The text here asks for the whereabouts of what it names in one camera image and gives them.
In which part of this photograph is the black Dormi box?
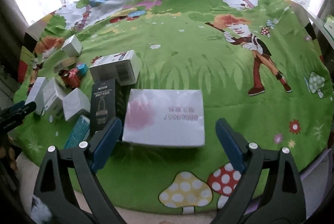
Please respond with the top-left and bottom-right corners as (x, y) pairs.
(90, 79), (126, 137)

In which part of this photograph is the white pink box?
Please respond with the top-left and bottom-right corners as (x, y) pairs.
(122, 89), (205, 148)

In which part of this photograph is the white printed medicine box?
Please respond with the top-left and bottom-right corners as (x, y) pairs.
(42, 78), (66, 116)

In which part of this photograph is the tall white box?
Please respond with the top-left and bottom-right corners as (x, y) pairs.
(25, 77), (48, 115)

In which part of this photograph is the teal patterned box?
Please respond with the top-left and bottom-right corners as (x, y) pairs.
(64, 115), (90, 149)

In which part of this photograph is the shiny silver white box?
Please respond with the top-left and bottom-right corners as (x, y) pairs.
(62, 88), (91, 122)

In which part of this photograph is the brown flat carton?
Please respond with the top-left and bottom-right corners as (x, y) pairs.
(53, 57), (77, 74)

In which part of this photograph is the red toy car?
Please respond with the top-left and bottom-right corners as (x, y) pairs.
(58, 63), (88, 90)

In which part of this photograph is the small white cube box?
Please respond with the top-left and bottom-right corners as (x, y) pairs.
(62, 35), (82, 57)

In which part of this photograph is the grey barcode box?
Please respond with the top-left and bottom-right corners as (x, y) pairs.
(89, 50), (142, 85)

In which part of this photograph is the colourful cartoon play mat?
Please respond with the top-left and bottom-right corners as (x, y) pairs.
(12, 0), (334, 215)

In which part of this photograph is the small green white object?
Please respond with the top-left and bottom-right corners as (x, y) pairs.
(323, 15), (334, 39)

